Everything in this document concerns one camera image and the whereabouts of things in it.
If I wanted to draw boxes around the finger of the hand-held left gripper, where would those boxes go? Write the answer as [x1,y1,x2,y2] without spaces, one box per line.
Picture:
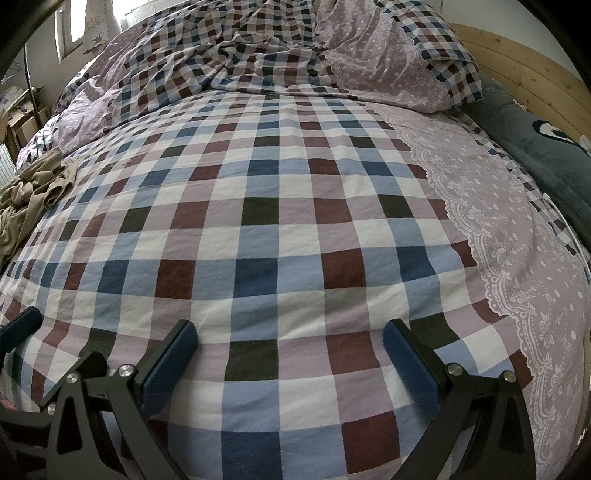
[0,307,43,356]
[41,350,108,409]

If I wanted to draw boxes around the purple dotted checked pillow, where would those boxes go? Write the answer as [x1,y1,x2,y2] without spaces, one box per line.
[316,0,483,114]

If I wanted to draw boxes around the small checked duvet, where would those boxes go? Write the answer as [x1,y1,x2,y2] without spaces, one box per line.
[18,0,342,162]

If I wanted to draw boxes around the white radiator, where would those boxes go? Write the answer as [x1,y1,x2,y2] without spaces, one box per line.
[0,142,18,183]

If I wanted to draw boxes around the large checked bed sheet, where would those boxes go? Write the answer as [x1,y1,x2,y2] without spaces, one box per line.
[0,85,591,480]

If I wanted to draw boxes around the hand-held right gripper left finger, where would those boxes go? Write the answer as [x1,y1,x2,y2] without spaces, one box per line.
[46,319,199,480]

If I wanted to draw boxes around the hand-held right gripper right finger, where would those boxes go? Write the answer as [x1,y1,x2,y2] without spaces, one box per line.
[382,318,539,480]

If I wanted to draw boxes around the black lamp pole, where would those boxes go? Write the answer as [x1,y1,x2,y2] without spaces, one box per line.
[22,39,41,123]

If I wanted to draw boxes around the paper window decoration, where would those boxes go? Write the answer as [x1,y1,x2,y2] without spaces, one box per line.
[81,0,116,54]

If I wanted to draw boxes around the wooden headboard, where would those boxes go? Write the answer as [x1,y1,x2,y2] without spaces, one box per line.
[448,22,591,139]

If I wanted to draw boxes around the cardboard boxes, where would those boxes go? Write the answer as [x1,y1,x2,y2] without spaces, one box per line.
[0,85,52,153]

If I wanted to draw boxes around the window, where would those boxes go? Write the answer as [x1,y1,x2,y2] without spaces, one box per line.
[54,0,130,63]

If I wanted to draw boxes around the khaki garment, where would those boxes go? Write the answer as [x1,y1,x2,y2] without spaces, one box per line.
[0,148,79,259]

